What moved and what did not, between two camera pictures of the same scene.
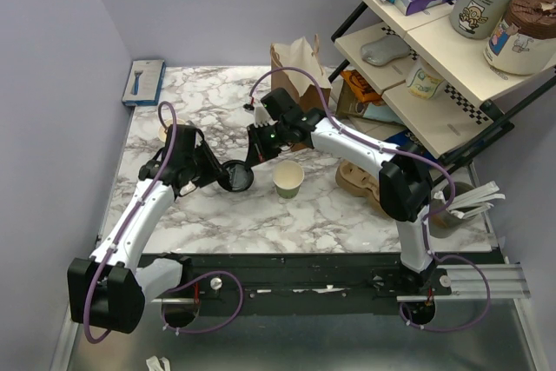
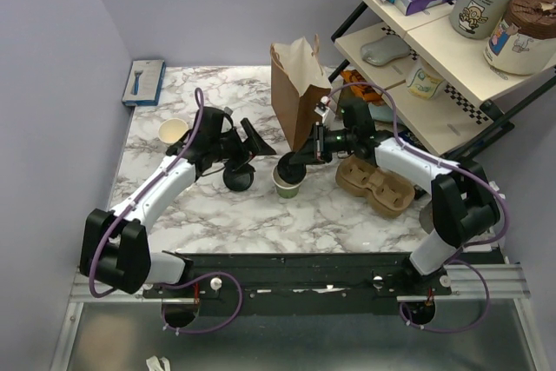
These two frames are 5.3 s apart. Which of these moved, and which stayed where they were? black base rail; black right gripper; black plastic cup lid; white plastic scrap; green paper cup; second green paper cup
Moved: black right gripper; black plastic cup lid
Stayed: second green paper cup; green paper cup; white plastic scrap; black base rail
